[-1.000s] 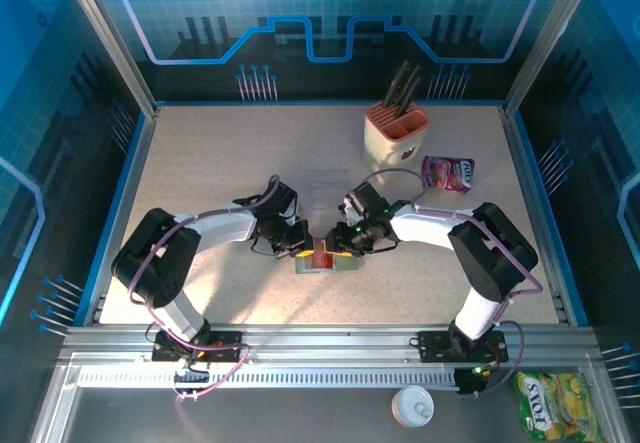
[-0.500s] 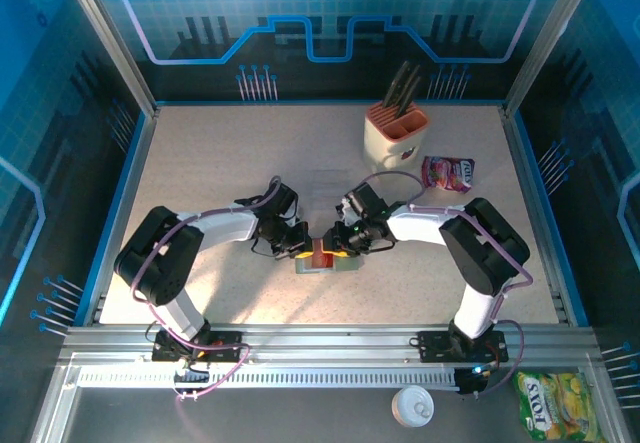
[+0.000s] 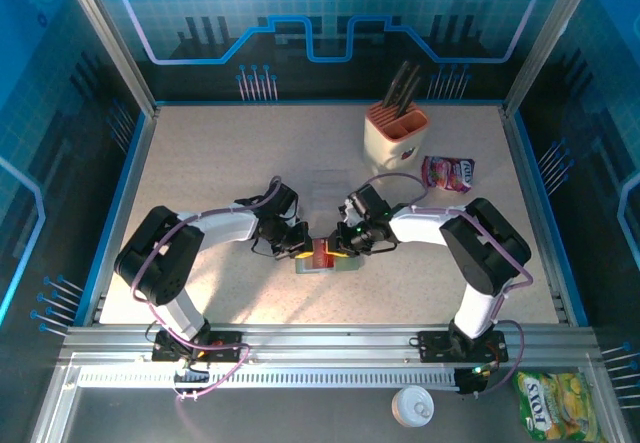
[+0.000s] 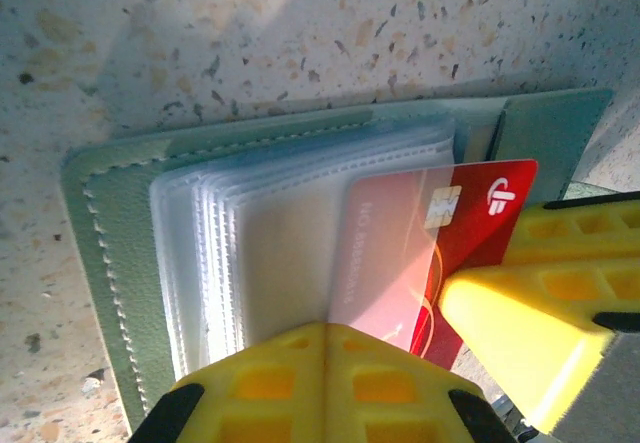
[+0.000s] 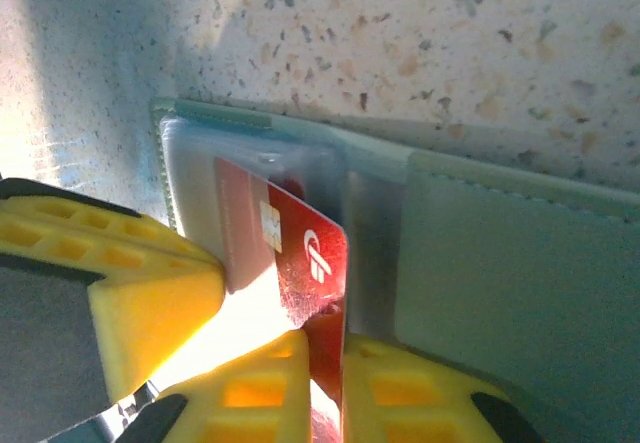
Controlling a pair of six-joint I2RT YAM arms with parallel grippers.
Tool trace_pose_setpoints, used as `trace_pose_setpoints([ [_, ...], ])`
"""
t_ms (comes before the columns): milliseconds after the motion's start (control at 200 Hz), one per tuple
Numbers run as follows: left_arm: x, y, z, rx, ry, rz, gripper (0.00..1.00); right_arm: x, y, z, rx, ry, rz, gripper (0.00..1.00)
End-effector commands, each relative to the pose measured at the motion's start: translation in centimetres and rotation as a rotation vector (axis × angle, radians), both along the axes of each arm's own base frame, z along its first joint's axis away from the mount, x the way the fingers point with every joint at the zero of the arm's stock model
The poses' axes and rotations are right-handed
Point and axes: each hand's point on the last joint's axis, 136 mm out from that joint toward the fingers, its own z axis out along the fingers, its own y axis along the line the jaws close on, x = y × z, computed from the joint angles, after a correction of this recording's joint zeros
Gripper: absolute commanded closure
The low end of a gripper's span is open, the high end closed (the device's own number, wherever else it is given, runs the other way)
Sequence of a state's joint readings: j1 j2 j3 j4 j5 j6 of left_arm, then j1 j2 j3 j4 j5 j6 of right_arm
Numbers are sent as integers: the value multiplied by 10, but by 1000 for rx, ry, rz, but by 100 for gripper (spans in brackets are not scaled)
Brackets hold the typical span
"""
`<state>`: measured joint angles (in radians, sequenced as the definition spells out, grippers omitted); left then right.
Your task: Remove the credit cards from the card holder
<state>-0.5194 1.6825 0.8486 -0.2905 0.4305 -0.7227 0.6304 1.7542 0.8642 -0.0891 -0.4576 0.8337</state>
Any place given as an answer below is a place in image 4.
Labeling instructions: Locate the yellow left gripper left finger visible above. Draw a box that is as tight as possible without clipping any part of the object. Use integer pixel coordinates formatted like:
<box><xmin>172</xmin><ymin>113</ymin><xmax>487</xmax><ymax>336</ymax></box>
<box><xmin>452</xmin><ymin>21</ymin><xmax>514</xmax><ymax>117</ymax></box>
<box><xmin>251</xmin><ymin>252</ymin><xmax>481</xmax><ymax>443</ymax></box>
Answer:
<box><xmin>127</xmin><ymin>322</ymin><xmax>329</xmax><ymax>443</ymax></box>

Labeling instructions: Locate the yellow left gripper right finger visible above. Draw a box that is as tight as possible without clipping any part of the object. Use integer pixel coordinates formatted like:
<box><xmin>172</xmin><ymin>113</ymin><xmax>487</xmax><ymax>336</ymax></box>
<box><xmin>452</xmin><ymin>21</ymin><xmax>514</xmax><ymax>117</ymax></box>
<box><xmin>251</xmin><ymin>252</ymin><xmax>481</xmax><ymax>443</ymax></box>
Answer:
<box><xmin>327</xmin><ymin>322</ymin><xmax>519</xmax><ymax>443</ymax></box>

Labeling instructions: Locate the red credit card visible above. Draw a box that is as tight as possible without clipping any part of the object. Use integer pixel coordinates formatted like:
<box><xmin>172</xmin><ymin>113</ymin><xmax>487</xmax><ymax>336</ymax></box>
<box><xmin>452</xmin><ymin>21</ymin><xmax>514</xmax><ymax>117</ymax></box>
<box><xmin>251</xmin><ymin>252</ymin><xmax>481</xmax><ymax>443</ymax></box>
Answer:
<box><xmin>327</xmin><ymin>158</ymin><xmax>540</xmax><ymax>375</ymax></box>

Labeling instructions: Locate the green card holder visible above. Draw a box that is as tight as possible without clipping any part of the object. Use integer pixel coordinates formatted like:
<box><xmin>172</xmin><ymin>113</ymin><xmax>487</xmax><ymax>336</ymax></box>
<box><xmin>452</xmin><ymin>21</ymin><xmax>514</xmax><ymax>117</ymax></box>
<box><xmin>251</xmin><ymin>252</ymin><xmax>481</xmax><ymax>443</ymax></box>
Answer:
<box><xmin>59</xmin><ymin>87</ymin><xmax>616</xmax><ymax>437</ymax></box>

